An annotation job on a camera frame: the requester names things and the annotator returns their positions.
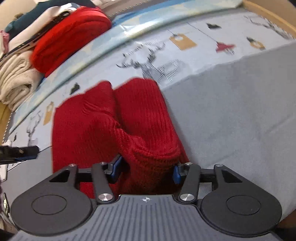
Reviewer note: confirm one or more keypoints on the cream folded blanket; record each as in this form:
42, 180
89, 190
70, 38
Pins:
19, 79

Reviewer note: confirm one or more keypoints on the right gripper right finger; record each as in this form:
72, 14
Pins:
227, 201

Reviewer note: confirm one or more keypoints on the dark red knit sweater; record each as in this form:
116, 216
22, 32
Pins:
132, 121

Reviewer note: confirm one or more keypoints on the white navy-trimmed pillow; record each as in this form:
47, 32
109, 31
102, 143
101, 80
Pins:
28, 37

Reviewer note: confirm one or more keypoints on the grey printed bed sheet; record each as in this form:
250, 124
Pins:
228, 81

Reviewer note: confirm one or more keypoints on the bright red folded blanket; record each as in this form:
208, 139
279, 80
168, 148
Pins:
67, 37

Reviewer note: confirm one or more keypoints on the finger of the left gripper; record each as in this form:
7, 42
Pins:
11, 155

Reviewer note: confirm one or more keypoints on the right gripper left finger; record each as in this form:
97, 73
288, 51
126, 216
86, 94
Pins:
66, 199

